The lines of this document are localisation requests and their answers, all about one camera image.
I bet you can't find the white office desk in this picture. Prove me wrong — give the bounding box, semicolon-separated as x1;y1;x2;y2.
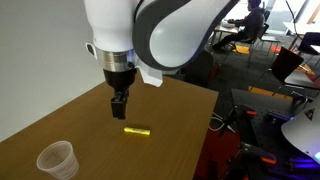
213;19;242;46

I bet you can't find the grey metal leg chair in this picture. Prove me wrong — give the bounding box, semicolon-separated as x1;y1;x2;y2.
248;22;282;62

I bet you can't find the black rounded chair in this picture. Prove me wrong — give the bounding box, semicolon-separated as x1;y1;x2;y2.
181;49;216;89

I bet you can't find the black clamp orange handle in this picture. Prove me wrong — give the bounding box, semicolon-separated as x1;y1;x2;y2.
233;105;259;134
237;143;278;166

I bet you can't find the yellow marker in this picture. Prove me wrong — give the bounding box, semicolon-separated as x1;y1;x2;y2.
123;126;152;137

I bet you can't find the white floor cable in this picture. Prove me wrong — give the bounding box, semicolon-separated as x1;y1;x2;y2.
207;112;236;134

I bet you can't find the grey side table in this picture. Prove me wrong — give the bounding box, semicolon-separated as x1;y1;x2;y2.
283;68;320;92

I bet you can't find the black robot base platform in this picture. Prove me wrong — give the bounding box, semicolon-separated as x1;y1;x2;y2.
228;88;320;180

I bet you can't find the translucent plastic cup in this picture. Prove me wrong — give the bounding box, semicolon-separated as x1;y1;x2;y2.
36;140;81;180

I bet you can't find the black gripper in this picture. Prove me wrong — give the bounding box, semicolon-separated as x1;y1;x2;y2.
102;67;138;121

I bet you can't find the black angular chair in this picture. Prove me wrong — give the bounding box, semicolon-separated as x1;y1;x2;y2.
249;46;305;98

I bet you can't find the seated person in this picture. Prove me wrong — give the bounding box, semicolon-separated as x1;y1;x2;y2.
212;0;266;53

